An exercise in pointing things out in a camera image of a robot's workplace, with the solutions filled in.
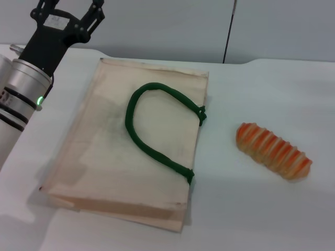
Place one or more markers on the orange striped bread loaf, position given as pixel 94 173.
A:
pixel 274 151

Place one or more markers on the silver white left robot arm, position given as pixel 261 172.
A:
pixel 18 86

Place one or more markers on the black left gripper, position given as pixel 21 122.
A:
pixel 49 39

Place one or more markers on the thin dark vertical pole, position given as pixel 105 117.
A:
pixel 229 28

